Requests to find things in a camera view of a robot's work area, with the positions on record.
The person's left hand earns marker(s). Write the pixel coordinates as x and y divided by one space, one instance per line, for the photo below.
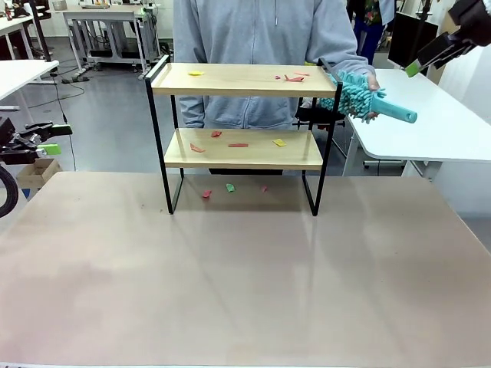
373 82

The crumpled red paper scrap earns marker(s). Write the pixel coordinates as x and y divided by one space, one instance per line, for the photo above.
294 79

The large white table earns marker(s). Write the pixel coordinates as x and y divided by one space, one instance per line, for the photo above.
422 126

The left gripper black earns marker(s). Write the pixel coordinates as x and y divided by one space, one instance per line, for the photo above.
11 153

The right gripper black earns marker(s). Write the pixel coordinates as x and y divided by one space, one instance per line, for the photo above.
475 19

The person in grey hoodie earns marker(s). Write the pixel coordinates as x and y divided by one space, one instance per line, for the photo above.
249 30

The person in blue trousers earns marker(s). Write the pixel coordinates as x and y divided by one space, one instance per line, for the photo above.
364 38

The black office chair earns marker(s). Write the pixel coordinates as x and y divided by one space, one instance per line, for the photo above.
307 117

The white framed workbench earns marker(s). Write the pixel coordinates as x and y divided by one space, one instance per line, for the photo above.
99 15

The person's left forearm grey sleeve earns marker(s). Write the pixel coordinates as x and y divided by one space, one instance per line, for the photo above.
353 61

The black pole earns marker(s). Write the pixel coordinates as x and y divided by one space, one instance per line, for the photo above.
40 30

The black monitor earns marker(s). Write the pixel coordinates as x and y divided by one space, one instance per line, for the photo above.
406 38

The teal chenille duster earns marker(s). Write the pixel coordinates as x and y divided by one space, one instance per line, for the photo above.
354 96

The cardboard box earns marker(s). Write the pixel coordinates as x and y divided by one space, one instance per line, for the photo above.
38 172

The white background desk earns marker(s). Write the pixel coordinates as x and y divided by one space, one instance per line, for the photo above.
11 25

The long red paper strip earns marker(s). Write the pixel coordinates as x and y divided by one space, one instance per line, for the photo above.
238 145

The thin red paper strip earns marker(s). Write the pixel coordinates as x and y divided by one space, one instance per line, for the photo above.
302 73

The two-tier wooden shelf black frame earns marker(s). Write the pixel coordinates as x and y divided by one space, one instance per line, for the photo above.
245 78

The yellow paper scrap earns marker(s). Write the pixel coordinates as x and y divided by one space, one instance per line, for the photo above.
196 73
279 142

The floor power strip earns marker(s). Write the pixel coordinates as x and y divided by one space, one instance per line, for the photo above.
74 79

